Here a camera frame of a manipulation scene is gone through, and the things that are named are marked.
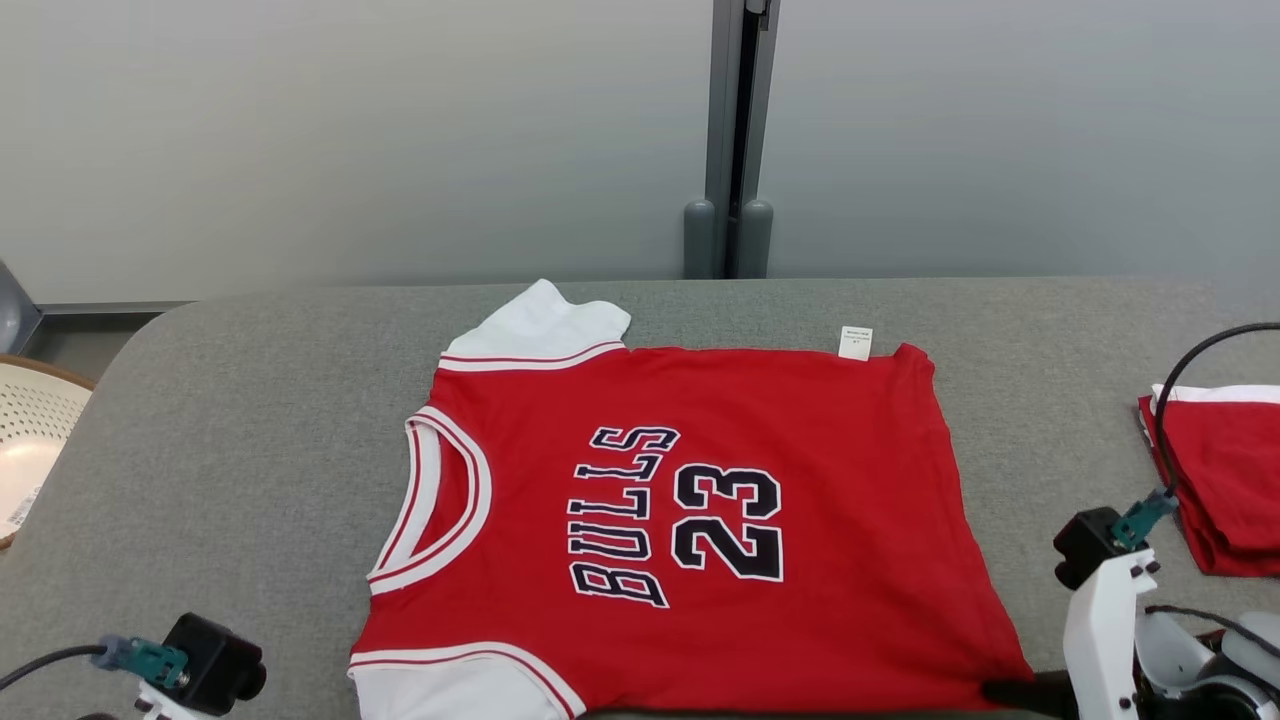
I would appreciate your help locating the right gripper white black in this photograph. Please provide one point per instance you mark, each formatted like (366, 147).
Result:
(1105, 640)

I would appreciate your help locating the teal left camera connector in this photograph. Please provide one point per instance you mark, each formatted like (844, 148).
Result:
(150, 660)

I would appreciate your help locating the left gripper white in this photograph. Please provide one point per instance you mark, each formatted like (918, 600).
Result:
(175, 705)

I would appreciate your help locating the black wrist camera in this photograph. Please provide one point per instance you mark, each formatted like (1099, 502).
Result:
(215, 665)
(1085, 545)

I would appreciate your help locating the red shorts white trim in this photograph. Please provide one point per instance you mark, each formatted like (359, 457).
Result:
(1230, 480)

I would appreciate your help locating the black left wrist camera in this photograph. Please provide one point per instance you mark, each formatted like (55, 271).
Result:
(215, 665)

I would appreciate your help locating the cream perforated laundry basket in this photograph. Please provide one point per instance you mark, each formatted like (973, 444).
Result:
(40, 430)

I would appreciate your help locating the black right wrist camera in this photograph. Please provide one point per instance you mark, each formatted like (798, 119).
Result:
(1085, 545)

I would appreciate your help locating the grey vertical partition post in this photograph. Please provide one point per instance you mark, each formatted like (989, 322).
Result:
(722, 100)

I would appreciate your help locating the red Bulls 23 jersey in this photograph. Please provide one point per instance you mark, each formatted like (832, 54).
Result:
(800, 420)

